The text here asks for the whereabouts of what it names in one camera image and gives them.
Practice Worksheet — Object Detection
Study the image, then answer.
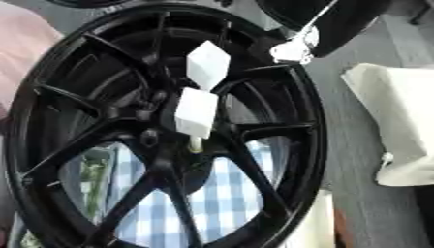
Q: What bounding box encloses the black round object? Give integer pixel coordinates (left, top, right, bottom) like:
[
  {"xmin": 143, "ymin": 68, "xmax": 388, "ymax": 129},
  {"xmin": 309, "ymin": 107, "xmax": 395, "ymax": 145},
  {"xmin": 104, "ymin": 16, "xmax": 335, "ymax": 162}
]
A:
[{"xmin": 44, "ymin": 0, "xmax": 140, "ymax": 10}]

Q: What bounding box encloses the white cloth bag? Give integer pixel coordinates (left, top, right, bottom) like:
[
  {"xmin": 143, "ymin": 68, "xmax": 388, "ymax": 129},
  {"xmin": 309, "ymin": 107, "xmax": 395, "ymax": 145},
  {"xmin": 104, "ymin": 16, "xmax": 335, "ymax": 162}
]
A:
[{"xmin": 339, "ymin": 62, "xmax": 434, "ymax": 187}]

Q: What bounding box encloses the white pin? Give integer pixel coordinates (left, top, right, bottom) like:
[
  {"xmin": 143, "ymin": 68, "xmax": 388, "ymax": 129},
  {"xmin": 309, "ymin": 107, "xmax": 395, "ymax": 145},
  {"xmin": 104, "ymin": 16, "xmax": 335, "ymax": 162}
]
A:
[
  {"xmin": 172, "ymin": 86, "xmax": 221, "ymax": 153},
  {"xmin": 184, "ymin": 40, "xmax": 233, "ymax": 92}
]

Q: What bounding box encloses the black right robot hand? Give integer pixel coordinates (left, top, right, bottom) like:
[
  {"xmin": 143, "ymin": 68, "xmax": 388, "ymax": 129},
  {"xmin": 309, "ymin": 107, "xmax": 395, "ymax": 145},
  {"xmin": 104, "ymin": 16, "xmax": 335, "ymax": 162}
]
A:
[{"xmin": 252, "ymin": 0, "xmax": 393, "ymax": 65}]

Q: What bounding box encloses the person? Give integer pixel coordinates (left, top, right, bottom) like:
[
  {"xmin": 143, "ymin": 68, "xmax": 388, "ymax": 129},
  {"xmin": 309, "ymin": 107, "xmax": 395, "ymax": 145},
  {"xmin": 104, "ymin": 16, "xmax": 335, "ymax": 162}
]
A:
[{"xmin": 0, "ymin": 2, "xmax": 65, "ymax": 130}]

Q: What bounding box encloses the green object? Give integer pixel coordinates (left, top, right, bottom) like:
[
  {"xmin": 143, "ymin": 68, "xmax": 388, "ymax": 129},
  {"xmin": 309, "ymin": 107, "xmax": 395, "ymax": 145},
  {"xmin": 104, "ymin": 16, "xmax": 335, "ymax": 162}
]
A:
[{"xmin": 77, "ymin": 150, "xmax": 112, "ymax": 214}]

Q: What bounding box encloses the black spoked wheel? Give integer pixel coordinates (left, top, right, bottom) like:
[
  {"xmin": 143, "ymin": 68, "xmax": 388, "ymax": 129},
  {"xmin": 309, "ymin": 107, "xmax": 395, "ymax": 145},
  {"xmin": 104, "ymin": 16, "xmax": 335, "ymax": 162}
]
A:
[{"xmin": 1, "ymin": 1, "xmax": 331, "ymax": 248}]

